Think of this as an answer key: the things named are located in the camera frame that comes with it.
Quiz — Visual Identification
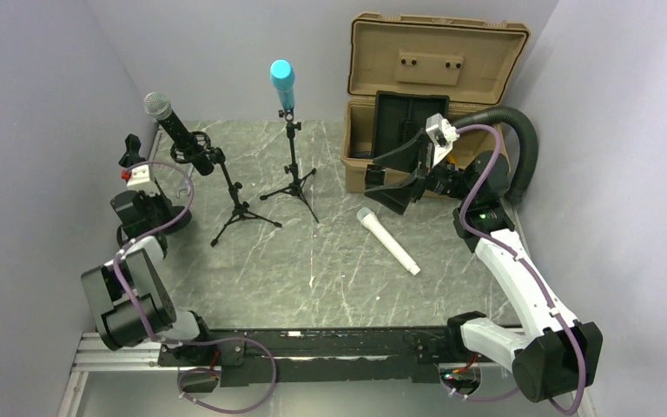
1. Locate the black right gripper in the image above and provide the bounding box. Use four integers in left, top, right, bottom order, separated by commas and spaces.
365, 129, 476, 215

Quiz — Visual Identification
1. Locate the white microphone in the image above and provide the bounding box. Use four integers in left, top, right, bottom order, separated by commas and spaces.
357, 207, 421, 276

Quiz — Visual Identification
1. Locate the black round base mic stand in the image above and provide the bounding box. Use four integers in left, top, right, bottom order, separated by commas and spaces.
110, 134, 183, 238

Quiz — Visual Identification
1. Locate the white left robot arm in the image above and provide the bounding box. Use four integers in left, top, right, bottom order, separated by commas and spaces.
81, 190, 215, 365

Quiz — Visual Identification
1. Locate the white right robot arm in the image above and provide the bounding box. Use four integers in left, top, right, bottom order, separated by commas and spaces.
365, 128, 603, 411

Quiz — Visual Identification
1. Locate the black tripod stand left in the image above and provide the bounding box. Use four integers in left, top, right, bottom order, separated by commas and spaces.
170, 130, 282, 247

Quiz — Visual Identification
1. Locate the black tripod stand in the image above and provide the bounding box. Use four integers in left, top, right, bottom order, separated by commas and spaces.
170, 130, 282, 247
260, 109, 320, 223

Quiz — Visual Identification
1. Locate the black microphone silver grille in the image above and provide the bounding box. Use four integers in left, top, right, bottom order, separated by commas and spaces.
143, 92, 215, 175

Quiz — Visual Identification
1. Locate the black tripod stand centre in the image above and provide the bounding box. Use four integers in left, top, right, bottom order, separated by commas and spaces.
260, 109, 320, 223

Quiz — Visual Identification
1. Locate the cyan microphone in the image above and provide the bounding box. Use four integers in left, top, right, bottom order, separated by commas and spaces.
269, 59, 295, 111

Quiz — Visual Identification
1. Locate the silver open-end wrench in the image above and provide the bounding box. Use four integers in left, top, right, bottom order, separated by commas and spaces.
175, 182, 192, 198

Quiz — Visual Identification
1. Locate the black tool tray insert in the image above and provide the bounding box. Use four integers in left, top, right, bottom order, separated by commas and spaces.
371, 90, 450, 157

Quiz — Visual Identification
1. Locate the tan plastic toolbox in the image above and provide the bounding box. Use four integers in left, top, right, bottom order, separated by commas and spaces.
340, 12, 531, 193

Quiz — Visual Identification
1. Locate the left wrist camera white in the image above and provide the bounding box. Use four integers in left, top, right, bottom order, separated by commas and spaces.
121, 164, 155, 195

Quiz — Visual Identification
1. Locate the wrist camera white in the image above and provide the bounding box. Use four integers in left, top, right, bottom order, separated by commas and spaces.
426, 113, 460, 167
121, 164, 155, 195

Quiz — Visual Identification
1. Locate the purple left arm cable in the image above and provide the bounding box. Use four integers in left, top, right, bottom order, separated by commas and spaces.
112, 160, 278, 415

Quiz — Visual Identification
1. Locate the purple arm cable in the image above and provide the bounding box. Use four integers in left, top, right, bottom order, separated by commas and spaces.
439, 123, 588, 417
112, 160, 278, 415

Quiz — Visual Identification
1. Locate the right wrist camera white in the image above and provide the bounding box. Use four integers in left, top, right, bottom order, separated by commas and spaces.
426, 113, 460, 167

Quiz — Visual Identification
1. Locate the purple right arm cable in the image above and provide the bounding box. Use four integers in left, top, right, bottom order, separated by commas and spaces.
439, 123, 588, 417

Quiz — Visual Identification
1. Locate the black corrugated hose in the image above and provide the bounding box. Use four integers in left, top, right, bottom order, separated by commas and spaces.
451, 105, 539, 205

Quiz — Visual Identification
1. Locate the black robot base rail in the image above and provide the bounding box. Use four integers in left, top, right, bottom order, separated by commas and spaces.
157, 325, 499, 387

